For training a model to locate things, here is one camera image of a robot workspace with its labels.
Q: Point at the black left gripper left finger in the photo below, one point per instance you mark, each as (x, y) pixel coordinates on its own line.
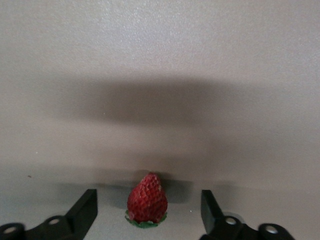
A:
(75, 220)

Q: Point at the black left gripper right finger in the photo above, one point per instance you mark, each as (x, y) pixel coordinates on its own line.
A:
(215, 225)

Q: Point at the red strawberry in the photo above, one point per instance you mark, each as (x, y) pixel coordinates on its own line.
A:
(147, 202)

